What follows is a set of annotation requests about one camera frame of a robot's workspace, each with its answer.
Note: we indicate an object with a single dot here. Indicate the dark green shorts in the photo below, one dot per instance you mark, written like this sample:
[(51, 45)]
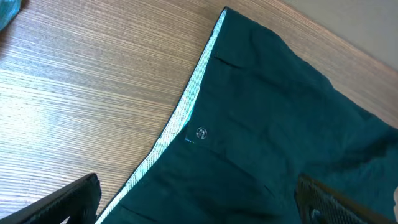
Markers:
[(254, 117)]

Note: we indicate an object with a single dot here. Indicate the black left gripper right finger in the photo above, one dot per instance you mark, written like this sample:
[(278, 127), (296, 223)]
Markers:
[(319, 204)]

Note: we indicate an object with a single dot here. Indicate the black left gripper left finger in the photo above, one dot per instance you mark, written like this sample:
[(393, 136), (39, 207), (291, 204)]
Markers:
[(76, 203)]

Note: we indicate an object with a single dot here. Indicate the folded light blue jeans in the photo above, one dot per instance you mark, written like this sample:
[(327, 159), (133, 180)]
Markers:
[(8, 10)]

